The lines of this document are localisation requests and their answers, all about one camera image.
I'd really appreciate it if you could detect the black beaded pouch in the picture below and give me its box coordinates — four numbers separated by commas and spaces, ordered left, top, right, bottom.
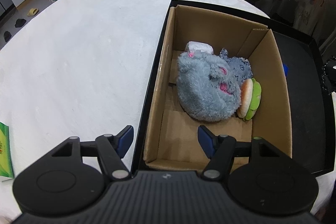
322, 56, 336, 93

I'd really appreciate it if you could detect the brown cardboard box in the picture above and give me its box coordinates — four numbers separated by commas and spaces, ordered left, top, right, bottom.
143, 3, 292, 171

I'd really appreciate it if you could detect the hamburger plush toy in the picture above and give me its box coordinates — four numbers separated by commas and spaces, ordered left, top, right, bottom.
236, 78, 262, 121

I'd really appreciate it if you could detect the green tissue box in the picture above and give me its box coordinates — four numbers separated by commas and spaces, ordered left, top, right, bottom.
0, 123, 14, 182

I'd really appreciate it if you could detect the yellow slipper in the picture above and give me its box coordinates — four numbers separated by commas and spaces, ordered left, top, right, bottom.
27, 8, 39, 17

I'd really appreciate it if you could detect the grey plush toy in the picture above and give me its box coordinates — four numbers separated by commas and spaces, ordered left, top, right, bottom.
176, 51, 241, 122

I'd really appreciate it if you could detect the grey patterned cloth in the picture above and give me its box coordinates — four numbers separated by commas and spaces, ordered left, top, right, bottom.
219, 48, 253, 86

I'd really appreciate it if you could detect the black shallow tray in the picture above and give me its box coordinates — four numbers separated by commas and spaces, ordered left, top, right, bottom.
131, 0, 335, 175

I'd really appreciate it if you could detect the blue tissue pack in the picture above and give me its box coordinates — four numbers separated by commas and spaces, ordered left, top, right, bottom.
282, 64, 288, 76

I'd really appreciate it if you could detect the white soft packet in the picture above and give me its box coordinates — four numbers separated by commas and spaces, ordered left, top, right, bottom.
185, 41, 214, 55

